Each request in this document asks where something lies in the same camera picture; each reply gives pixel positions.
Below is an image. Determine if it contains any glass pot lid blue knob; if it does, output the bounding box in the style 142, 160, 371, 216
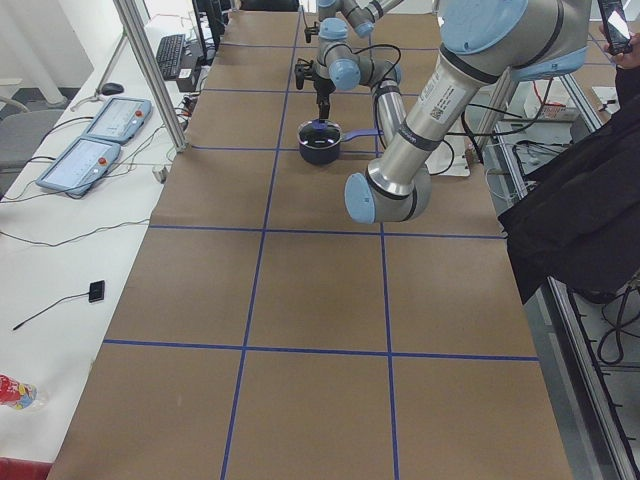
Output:
297, 119, 342, 150

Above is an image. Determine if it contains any dark blue cooking pot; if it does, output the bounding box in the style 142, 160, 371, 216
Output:
298, 123, 380, 165

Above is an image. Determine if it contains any black computer keyboard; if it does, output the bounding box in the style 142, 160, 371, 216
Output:
156, 34, 185, 80

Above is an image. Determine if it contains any upper blue teach pendant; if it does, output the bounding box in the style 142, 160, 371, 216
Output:
83, 97, 152, 145

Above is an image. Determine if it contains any blue teach pendant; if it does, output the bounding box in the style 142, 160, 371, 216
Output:
83, 97, 152, 145
36, 136, 121, 197

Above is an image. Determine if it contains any black computer mouse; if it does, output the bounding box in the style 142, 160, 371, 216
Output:
100, 82, 124, 96

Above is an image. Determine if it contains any lower blue teach pendant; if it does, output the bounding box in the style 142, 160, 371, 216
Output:
36, 136, 121, 197

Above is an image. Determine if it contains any person in black jacket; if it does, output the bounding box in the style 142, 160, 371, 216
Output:
499, 45, 639, 302

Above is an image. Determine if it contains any small black square device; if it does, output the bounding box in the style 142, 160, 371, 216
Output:
88, 280, 106, 303

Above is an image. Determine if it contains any black smartphone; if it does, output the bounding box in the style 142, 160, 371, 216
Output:
598, 0, 632, 55

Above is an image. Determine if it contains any red labelled plastic bottle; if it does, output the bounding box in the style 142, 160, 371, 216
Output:
0, 374, 49, 412

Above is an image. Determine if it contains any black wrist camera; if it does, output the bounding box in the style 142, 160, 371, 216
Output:
294, 58, 314, 90

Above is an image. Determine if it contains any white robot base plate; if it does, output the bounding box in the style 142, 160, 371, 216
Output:
426, 123, 471, 177

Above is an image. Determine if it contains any aluminium frame post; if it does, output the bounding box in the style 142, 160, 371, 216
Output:
113, 0, 187, 153

